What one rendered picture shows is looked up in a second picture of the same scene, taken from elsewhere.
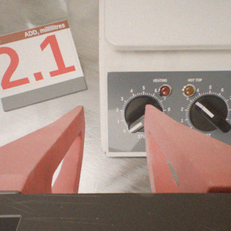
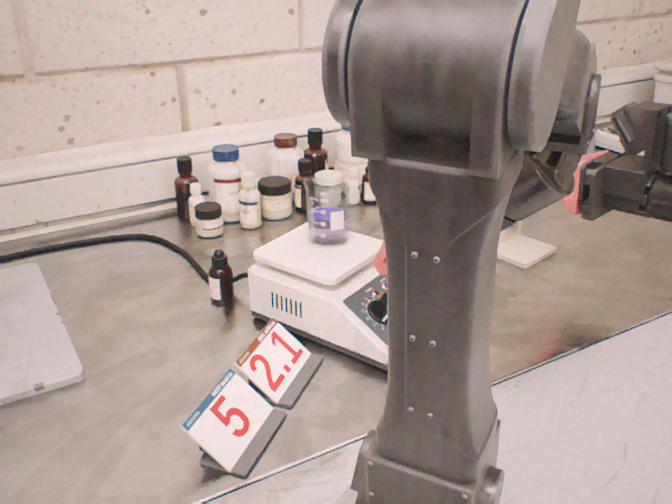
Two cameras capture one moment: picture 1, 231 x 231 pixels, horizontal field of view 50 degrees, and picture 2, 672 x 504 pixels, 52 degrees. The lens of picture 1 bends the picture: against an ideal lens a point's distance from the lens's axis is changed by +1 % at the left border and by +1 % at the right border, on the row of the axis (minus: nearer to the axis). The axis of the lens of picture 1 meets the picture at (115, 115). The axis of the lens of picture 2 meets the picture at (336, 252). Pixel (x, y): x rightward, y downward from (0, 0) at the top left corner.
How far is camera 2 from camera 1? 63 cm
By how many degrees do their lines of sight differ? 56
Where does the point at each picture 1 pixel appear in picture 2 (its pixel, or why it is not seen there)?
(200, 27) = (359, 253)
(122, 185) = not seen: hidden behind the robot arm
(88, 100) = (333, 362)
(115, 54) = (335, 291)
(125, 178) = not seen: hidden behind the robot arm
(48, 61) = (284, 353)
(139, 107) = (376, 307)
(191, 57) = (368, 271)
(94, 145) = (374, 375)
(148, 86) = (367, 296)
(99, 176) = not seen: hidden behind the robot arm
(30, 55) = (271, 353)
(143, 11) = (327, 263)
